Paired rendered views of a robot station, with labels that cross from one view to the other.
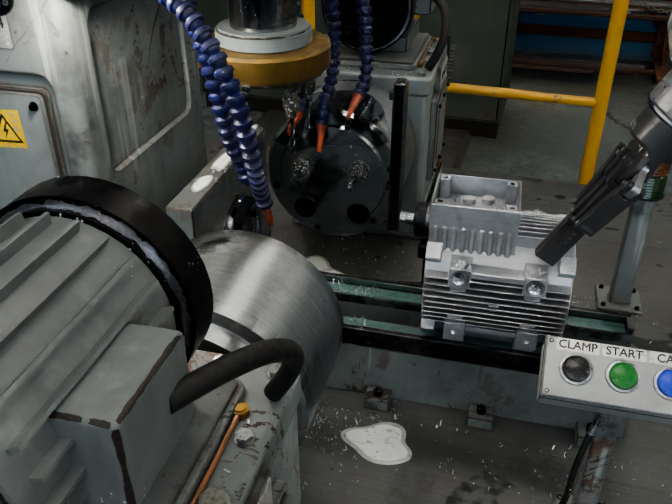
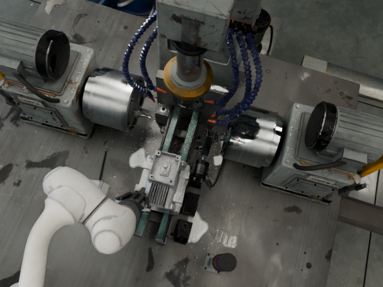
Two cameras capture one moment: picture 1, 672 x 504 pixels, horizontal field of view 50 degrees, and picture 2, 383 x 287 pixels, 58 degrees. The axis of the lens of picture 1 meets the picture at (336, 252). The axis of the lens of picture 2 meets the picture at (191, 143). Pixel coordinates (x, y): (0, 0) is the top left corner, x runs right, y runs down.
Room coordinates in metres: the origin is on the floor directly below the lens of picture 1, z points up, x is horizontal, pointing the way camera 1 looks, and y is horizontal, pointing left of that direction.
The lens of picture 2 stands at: (0.94, -0.55, 2.42)
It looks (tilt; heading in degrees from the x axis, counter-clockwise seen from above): 70 degrees down; 81
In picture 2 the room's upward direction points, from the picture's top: 10 degrees clockwise
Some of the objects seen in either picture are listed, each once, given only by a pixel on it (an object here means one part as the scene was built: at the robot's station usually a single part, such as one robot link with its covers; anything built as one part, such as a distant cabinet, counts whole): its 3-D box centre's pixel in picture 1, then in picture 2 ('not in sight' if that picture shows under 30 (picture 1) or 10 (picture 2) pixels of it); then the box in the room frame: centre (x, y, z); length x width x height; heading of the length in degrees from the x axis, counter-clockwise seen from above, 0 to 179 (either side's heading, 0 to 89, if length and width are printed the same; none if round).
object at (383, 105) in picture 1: (348, 150); (256, 137); (1.29, -0.02, 1.04); 0.41 x 0.25 x 0.25; 166
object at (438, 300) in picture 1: (495, 273); (162, 184); (0.89, -0.24, 1.01); 0.20 x 0.19 x 0.19; 77
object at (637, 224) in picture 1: (642, 203); (219, 262); (1.13, -0.54, 1.01); 0.08 x 0.08 x 0.42; 76
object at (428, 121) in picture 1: (374, 126); (311, 156); (1.55, -0.09, 0.99); 0.35 x 0.31 x 0.37; 166
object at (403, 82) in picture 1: (398, 158); (207, 146); (1.07, -0.10, 1.12); 0.04 x 0.03 x 0.26; 76
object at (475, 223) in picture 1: (475, 214); (164, 169); (0.90, -0.20, 1.11); 0.12 x 0.11 x 0.07; 77
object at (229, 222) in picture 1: (243, 239); (187, 101); (0.99, 0.15, 1.01); 0.15 x 0.02 x 0.15; 166
